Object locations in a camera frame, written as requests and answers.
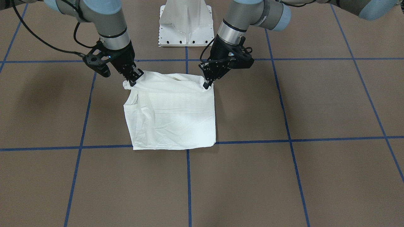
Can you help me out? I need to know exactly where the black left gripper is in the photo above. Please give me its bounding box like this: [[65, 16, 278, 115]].
[[198, 35, 235, 90]]

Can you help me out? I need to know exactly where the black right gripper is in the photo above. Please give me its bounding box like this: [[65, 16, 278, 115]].
[[109, 43, 144, 87]]

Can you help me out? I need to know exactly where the white long-sleeve printed shirt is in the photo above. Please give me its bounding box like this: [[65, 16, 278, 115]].
[[123, 71, 216, 150]]

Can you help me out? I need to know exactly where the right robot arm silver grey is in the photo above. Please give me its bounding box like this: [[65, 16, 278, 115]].
[[1, 0, 144, 86]]

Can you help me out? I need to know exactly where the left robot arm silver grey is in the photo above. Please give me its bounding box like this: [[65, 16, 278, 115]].
[[199, 0, 315, 89]]

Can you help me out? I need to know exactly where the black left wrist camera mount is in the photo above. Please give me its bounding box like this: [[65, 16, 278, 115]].
[[229, 36, 254, 69]]

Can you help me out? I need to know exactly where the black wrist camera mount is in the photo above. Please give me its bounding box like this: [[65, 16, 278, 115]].
[[82, 40, 111, 78], [229, 36, 254, 69]]

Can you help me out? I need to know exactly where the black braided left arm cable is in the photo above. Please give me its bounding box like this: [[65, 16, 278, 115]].
[[199, 38, 218, 63]]

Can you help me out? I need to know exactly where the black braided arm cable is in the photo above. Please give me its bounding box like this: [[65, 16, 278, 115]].
[[199, 38, 218, 63], [11, 0, 98, 59]]

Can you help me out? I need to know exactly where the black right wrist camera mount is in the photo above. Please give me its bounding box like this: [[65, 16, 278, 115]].
[[82, 40, 111, 78]]

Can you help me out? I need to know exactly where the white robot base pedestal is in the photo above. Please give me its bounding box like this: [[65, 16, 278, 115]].
[[158, 0, 215, 47]]

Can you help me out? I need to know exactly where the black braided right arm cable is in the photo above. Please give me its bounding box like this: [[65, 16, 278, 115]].
[[11, 0, 98, 59]]

